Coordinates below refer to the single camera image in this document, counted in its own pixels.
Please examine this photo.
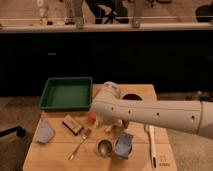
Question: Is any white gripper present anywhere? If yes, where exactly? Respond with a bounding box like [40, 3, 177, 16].
[94, 118, 123, 129]

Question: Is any brown rectangular eraser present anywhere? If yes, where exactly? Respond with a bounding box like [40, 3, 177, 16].
[62, 115, 83, 136]

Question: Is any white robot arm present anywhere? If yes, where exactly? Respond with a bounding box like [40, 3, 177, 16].
[91, 81, 213, 139]

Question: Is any purple bowl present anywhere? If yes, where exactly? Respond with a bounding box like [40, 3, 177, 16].
[122, 94, 143, 100]

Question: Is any yellow banana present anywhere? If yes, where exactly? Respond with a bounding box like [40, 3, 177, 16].
[105, 125, 116, 134]

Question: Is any orange ball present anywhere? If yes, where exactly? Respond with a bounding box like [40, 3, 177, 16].
[87, 111, 96, 122]

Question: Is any silver metal cup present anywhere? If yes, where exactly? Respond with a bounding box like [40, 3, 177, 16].
[97, 140, 112, 157]

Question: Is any silver fork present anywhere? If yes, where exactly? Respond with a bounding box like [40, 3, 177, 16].
[68, 128, 92, 160]

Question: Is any green plastic tray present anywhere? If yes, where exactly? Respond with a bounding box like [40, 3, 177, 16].
[39, 77, 93, 112]

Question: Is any light blue cloth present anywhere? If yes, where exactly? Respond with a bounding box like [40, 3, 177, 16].
[35, 121, 55, 144]

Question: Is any white handled spatula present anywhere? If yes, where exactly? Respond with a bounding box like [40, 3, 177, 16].
[145, 125, 157, 169]

